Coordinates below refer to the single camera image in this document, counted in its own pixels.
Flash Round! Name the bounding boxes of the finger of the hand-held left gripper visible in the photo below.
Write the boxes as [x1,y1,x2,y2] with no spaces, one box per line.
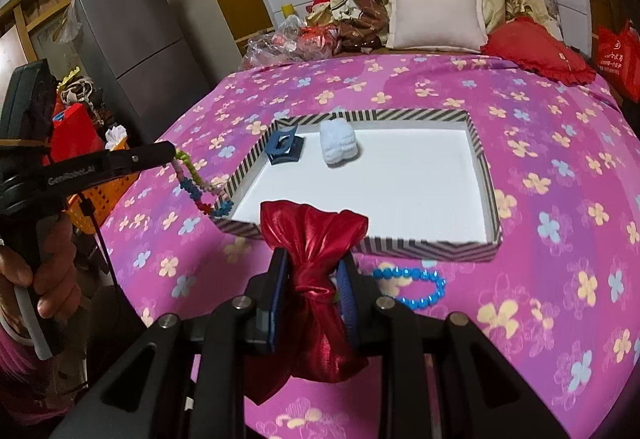
[104,142,177,176]

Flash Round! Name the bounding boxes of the white pillow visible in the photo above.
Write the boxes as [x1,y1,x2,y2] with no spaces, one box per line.
[386,0,488,52]

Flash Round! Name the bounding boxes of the dark blue hair claw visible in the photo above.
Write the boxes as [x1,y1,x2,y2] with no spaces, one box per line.
[264,123,306,166]

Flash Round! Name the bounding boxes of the red frilled cushion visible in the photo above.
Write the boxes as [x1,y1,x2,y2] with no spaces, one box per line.
[481,16,598,85]

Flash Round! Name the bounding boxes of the red shopping bag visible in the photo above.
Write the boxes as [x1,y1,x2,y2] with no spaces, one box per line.
[595,19,640,102]

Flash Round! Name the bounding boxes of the colourful star bead bracelet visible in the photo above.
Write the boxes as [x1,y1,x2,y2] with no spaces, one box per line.
[172,150,235,220]

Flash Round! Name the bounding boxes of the bright blue bead bracelet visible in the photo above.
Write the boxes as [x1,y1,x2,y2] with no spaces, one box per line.
[372,266,447,311]

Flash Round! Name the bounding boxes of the patterned cloth bag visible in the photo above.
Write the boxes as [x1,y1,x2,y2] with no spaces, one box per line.
[57,68,103,106]

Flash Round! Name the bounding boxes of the person's left hand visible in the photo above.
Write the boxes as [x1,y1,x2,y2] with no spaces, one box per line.
[0,214,82,336]

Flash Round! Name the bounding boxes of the striped cardboard tray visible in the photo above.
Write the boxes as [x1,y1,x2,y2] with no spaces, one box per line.
[210,108,503,262]

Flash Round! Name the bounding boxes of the red box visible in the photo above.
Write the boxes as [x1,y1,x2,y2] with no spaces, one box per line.
[52,103,103,165]

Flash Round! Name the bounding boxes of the grey refrigerator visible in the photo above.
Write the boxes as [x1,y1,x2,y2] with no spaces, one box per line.
[74,0,211,145]

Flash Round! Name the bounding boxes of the orange plastic basket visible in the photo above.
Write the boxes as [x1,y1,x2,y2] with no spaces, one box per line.
[65,144,141,235]

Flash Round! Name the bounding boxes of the clear plastic bag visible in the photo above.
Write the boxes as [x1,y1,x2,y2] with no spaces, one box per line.
[242,14,337,70]

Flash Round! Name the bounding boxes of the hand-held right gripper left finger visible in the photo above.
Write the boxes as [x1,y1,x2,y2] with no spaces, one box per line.
[47,249,291,439]

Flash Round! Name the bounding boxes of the red satin bow scrunchie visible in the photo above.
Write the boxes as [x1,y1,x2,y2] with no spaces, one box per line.
[244,200,370,405]

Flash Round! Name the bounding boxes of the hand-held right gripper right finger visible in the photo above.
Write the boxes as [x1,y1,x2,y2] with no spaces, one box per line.
[336,255,571,439]

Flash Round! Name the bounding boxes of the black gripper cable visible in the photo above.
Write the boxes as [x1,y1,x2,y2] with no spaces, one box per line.
[77,193,123,320]

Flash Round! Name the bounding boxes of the white fluffy scrunchie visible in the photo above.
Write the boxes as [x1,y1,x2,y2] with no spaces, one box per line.
[319,119,360,167]

